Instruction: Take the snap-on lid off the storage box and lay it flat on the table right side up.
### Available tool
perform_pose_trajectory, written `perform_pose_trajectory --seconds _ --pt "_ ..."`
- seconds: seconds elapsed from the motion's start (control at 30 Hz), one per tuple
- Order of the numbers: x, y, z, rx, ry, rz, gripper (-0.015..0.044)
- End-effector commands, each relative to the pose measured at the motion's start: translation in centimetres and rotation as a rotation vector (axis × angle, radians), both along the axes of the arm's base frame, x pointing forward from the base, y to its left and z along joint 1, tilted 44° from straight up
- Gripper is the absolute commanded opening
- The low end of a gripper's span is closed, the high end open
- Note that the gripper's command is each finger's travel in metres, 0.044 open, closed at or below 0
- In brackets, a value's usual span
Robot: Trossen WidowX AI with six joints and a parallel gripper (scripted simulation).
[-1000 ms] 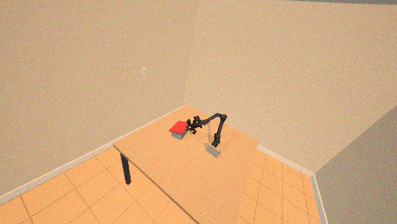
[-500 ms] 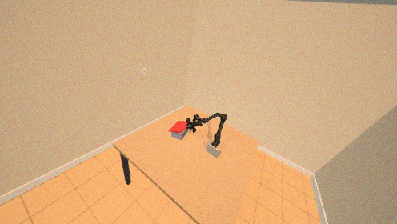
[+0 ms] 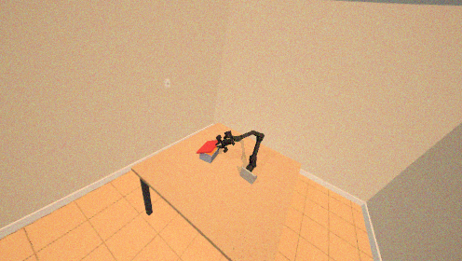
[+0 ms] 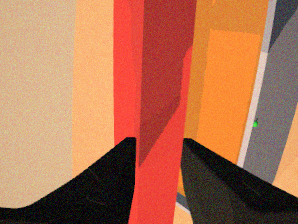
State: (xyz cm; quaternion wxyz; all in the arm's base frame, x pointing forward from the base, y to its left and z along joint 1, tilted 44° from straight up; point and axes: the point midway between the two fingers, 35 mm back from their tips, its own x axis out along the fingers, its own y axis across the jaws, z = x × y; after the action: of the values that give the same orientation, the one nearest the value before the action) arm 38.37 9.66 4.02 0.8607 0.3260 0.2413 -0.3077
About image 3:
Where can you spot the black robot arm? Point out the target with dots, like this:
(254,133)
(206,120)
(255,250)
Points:
(259,139)

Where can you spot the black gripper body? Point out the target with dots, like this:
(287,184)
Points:
(223,143)

